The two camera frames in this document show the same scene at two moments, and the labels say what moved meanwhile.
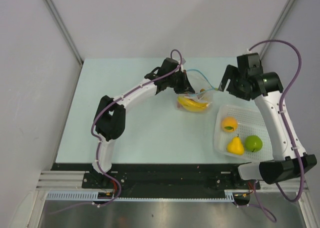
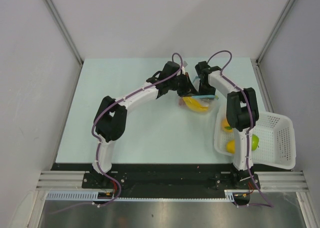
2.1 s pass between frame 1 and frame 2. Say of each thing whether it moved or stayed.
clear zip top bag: moved
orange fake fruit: stayed
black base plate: stayed
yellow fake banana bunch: moved
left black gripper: stayed
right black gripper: moved
